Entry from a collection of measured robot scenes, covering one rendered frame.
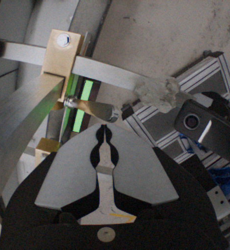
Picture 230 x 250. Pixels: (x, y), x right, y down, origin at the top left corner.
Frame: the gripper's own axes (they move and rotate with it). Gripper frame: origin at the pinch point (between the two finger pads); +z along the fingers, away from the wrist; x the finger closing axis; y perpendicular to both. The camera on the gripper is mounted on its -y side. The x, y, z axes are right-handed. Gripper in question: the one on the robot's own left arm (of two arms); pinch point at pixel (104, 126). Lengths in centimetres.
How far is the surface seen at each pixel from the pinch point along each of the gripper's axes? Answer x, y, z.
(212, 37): 85, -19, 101
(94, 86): -2.6, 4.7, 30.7
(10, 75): -29.6, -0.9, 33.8
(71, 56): -4.8, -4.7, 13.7
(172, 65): 49, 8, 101
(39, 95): -6.8, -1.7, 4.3
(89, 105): -1.5, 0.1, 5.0
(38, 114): -6.7, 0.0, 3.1
